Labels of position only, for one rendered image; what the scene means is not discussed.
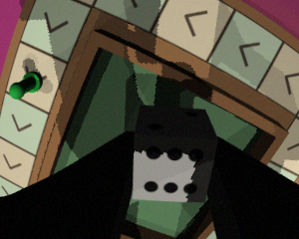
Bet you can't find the white die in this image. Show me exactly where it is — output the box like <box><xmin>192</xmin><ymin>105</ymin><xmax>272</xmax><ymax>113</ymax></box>
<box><xmin>133</xmin><ymin>105</ymin><xmax>217</xmax><ymax>203</ymax></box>

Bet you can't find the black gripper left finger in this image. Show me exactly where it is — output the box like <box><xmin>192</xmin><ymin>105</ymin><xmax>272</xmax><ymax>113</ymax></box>
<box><xmin>0</xmin><ymin>131</ymin><xmax>135</xmax><ymax>239</ymax></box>

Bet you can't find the green game pawn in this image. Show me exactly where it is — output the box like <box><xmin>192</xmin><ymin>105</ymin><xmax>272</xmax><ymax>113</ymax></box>
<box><xmin>9</xmin><ymin>71</ymin><xmax>43</xmax><ymax>100</ymax></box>

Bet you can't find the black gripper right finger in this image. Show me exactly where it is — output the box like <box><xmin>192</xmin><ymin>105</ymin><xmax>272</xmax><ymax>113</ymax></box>
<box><xmin>206</xmin><ymin>137</ymin><xmax>299</xmax><ymax>239</ymax></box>

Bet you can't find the cream board game track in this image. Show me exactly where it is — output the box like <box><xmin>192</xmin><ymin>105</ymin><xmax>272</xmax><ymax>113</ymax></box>
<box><xmin>0</xmin><ymin>0</ymin><xmax>299</xmax><ymax>186</ymax></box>

